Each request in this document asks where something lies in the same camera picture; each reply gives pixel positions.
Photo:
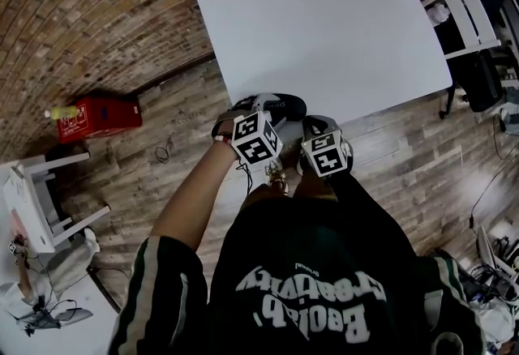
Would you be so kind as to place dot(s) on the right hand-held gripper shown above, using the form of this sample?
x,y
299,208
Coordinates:
x,y
326,155

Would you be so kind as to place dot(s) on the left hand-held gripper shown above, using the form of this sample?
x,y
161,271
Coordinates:
x,y
255,138

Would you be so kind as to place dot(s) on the black pouch case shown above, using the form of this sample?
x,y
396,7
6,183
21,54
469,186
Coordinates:
x,y
294,106

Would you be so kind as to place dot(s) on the person's left forearm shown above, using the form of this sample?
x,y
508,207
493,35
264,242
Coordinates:
x,y
190,199

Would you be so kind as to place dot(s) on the person's left hand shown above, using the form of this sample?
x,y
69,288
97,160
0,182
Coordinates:
x,y
222,129

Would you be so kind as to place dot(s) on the person's right shoe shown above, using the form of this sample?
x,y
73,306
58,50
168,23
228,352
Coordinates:
x,y
302,163

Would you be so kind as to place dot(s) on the person's shoe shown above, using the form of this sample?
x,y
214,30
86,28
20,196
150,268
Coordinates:
x,y
302,163
277,179

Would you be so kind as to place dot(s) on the person's left shoe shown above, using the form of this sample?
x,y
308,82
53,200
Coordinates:
x,y
277,179

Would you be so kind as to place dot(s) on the person's dark printed shirt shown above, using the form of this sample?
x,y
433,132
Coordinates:
x,y
284,240

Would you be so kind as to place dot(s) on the white crumpled bag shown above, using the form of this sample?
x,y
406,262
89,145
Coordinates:
x,y
439,14

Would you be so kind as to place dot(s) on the red plastic crate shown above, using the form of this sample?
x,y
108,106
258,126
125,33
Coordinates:
x,y
109,116

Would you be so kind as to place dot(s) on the black office chair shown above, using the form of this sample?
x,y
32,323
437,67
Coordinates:
x,y
482,82

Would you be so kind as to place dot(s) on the white wooden chair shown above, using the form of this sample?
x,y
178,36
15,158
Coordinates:
x,y
479,9
69,161

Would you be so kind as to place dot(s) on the dark desk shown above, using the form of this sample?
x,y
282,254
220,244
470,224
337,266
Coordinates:
x,y
511,41

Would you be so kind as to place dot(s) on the yellow-green drink bottle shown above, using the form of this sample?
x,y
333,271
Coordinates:
x,y
63,112

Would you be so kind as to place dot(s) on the grey cloth bag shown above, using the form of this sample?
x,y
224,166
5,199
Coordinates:
x,y
73,260

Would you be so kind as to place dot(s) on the white cardboard box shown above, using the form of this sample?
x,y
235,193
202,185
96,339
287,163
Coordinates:
x,y
28,211

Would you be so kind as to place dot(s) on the grey oval device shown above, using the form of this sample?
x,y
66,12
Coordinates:
x,y
75,315

